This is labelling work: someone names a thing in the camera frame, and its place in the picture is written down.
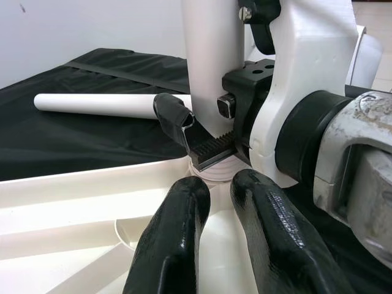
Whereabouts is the white plastic children table top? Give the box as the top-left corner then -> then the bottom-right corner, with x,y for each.
0,159 -> 264,294

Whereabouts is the white plastic table leg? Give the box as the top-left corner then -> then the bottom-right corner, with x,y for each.
33,93 -> 193,122
180,0 -> 247,184

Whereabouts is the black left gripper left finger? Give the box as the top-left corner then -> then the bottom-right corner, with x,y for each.
122,176 -> 212,294

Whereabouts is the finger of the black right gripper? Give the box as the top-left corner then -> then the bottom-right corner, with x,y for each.
152,93 -> 243,172

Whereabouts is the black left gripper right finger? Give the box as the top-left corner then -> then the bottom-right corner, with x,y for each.
229,170 -> 337,294

